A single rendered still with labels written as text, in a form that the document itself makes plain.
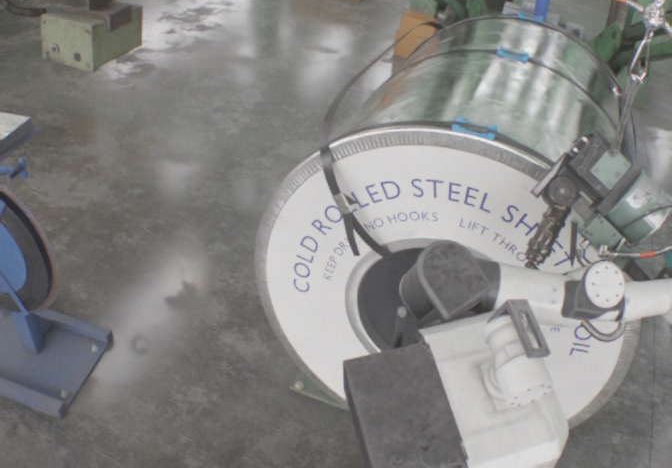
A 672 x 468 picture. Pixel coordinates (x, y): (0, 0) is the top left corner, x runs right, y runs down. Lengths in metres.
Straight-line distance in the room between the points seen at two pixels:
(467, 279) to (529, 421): 0.25
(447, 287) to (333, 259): 0.91
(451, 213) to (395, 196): 0.15
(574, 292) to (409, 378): 0.32
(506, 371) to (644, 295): 0.41
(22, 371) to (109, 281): 0.69
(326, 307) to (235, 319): 0.98
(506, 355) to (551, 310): 0.25
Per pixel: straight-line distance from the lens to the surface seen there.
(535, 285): 1.03
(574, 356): 1.85
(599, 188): 1.37
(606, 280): 1.07
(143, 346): 2.80
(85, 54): 1.54
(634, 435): 2.87
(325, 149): 1.66
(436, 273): 0.97
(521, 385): 0.79
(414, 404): 0.88
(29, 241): 2.22
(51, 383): 2.72
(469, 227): 1.64
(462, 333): 0.94
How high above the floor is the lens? 2.03
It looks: 35 degrees down
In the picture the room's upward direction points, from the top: 6 degrees clockwise
